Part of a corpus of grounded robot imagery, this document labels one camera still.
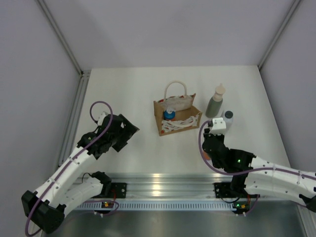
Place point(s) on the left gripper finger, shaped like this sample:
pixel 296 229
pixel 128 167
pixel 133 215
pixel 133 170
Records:
pixel 121 143
pixel 129 128

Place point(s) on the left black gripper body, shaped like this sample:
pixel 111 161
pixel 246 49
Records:
pixel 115 137

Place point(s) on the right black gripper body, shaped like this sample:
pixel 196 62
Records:
pixel 219 137

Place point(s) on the dark blue pump bottle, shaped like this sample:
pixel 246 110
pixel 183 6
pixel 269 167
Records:
pixel 206 156

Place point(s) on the white square bottle grey cap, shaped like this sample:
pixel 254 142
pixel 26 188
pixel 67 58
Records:
pixel 228 117

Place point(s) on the grey-green bottle beige cap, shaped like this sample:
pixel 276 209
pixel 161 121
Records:
pixel 215 102

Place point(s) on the watermelon print canvas bag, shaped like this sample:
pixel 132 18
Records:
pixel 187 115

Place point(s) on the light blue pump bottle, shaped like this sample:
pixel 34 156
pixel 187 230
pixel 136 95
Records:
pixel 169 114

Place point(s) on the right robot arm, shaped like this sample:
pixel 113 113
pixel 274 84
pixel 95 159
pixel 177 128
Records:
pixel 253 175

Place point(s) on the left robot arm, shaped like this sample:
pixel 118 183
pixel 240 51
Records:
pixel 50 203

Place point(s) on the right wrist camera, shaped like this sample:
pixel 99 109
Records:
pixel 218 126

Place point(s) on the white slotted cable duct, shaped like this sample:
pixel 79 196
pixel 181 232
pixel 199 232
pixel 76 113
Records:
pixel 187 205

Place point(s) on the left aluminium frame post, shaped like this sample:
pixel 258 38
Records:
pixel 60 36

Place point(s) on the aluminium frame post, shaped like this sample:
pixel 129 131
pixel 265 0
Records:
pixel 60 36
pixel 293 8

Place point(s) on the right aluminium frame post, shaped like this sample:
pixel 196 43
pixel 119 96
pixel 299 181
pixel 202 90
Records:
pixel 293 8

